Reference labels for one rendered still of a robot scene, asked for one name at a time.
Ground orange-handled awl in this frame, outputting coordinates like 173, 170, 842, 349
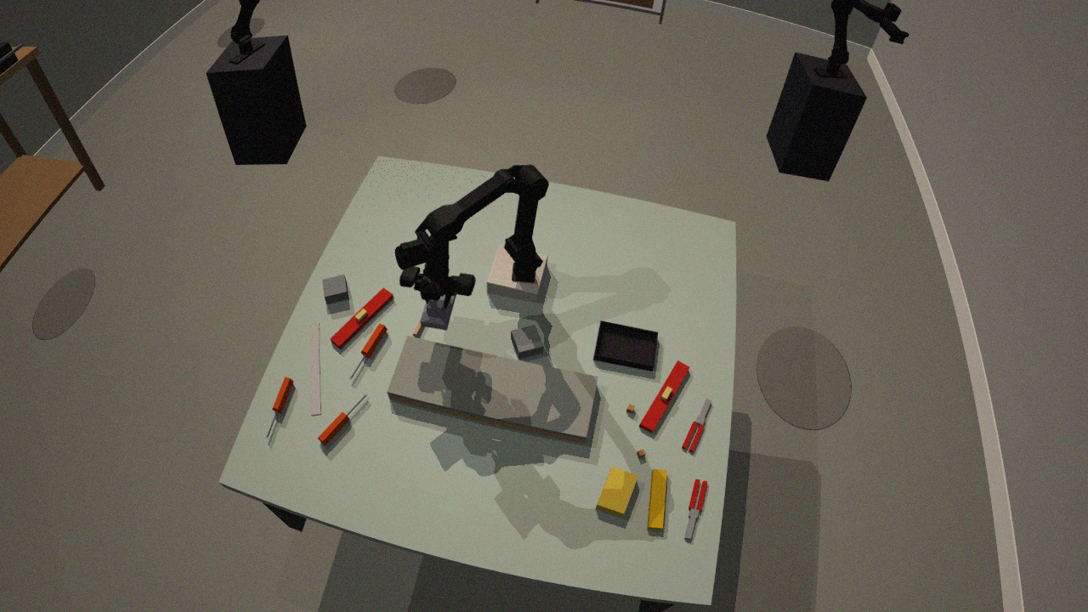
350, 323, 387, 379
265, 377, 294, 439
318, 394, 367, 445

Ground yellow rectangular bar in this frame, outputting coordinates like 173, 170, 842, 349
647, 469, 667, 530

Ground red-handled pliers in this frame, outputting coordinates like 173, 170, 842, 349
685, 479, 707, 540
682, 399, 710, 452

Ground red rectangular bar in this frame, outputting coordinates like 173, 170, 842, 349
639, 362, 689, 433
331, 287, 393, 348

